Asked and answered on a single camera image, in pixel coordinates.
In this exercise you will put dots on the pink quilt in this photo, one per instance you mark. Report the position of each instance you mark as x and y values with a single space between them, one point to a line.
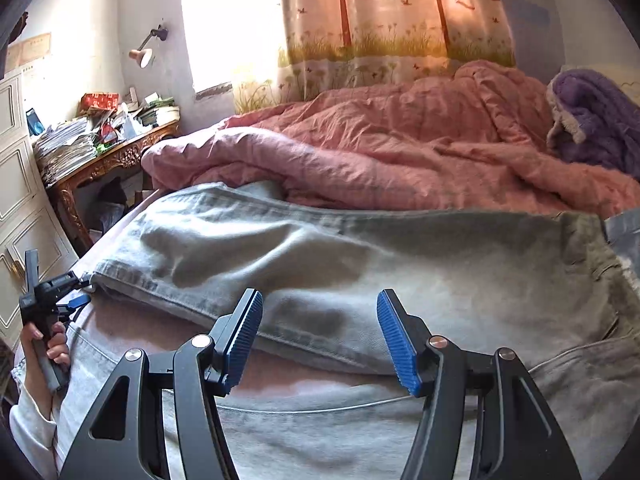
400 150

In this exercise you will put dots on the red box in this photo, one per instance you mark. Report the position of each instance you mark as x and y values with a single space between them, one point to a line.
100 101

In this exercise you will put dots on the stack of green books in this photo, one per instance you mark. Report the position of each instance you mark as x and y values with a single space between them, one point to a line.
160 110

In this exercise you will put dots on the white panelled cabinet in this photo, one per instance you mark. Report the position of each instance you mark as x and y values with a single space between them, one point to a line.
20 185

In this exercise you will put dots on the printed tree curtain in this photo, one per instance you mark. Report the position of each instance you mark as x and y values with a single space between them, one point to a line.
380 25

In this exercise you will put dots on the light grey denim pants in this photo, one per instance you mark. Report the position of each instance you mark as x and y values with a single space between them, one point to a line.
350 260

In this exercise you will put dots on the paper sheet on wall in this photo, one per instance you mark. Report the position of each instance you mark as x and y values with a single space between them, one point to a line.
30 50

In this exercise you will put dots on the purple fleece blanket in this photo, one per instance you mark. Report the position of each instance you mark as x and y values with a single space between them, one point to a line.
595 115

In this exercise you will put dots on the person's left forearm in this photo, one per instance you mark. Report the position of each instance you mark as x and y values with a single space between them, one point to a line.
27 430

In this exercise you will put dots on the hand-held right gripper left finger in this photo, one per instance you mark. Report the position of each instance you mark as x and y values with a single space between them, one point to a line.
245 340

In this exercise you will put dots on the grey sweatpants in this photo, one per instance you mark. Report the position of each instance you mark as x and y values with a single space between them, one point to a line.
325 435

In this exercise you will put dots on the small blue box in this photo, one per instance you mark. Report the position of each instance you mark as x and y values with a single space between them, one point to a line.
36 122

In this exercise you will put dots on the person's left hand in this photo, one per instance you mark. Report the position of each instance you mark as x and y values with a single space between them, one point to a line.
59 347

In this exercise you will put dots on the stack of papers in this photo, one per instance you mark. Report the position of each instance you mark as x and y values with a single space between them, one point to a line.
65 147

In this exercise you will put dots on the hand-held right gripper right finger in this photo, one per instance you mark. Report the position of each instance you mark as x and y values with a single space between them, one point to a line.
397 340

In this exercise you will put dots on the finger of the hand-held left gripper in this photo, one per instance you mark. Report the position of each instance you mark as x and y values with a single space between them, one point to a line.
76 303
70 280

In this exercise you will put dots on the wall lamp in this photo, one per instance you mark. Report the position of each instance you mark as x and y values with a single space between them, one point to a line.
141 55

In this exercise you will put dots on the carved wooden desk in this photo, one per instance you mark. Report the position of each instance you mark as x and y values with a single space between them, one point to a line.
115 157

